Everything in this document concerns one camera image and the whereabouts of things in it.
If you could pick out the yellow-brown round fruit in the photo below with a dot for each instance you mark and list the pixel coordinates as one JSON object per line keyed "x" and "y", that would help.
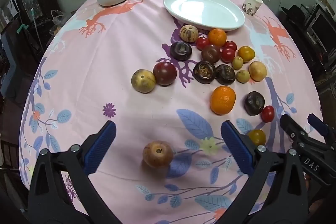
{"x": 143, "y": 81}

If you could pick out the computer monitor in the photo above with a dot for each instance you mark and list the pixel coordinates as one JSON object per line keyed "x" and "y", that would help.
{"x": 321, "y": 29}

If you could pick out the dark purple tomato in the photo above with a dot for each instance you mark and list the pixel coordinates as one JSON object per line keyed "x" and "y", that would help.
{"x": 210, "y": 54}

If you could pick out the striped tan round fruit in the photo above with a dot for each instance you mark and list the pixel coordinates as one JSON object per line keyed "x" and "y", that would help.
{"x": 188, "y": 33}

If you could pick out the olive yellow tomato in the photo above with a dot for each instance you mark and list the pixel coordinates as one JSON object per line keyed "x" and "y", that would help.
{"x": 257, "y": 137}

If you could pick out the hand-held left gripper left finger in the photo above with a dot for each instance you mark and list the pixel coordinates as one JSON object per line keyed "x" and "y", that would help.
{"x": 101, "y": 145}

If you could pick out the small orange mandarin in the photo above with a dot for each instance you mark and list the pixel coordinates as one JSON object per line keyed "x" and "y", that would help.
{"x": 217, "y": 37}

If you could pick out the dark water chestnut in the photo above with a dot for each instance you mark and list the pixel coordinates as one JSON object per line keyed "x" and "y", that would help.
{"x": 204, "y": 72}
{"x": 180, "y": 50}
{"x": 225, "y": 74}
{"x": 254, "y": 103}

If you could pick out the pink printed tablecloth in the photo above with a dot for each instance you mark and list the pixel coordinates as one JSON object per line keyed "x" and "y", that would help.
{"x": 105, "y": 69}

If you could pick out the dark red tomato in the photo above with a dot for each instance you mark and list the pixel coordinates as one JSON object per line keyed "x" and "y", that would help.
{"x": 164, "y": 73}

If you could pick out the red cherry tomato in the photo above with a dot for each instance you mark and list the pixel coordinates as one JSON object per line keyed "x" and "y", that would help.
{"x": 267, "y": 113}
{"x": 202, "y": 43}
{"x": 227, "y": 55}
{"x": 230, "y": 45}

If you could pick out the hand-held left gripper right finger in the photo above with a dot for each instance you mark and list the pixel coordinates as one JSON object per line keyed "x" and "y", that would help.
{"x": 237, "y": 145}

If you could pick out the clear plastic bag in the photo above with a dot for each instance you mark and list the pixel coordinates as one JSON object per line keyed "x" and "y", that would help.
{"x": 58, "y": 20}

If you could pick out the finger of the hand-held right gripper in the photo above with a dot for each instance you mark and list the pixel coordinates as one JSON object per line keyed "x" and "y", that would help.
{"x": 319, "y": 124}
{"x": 288, "y": 124}

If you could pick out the teal plastic hook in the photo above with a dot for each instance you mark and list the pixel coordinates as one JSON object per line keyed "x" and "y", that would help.
{"x": 23, "y": 28}

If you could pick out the brown round fruit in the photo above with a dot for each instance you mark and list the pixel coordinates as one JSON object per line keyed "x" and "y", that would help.
{"x": 157, "y": 154}

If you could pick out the printed paper cup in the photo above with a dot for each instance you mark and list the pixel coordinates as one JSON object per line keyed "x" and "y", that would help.
{"x": 252, "y": 5}

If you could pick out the large orange mandarin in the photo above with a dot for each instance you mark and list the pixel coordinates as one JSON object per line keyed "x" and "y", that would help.
{"x": 222, "y": 100}

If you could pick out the yellow-orange tomato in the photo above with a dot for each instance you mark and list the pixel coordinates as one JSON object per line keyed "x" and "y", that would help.
{"x": 246, "y": 54}

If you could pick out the black computer desk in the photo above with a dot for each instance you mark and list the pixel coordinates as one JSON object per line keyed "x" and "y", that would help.
{"x": 302, "y": 56}

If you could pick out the small cardboard box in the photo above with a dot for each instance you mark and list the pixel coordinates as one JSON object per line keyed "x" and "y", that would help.
{"x": 324, "y": 2}

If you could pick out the pale yellow round fruit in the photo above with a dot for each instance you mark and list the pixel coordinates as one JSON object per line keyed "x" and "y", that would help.
{"x": 257, "y": 71}

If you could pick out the white oval plate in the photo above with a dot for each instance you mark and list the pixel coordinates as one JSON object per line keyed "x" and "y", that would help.
{"x": 202, "y": 8}

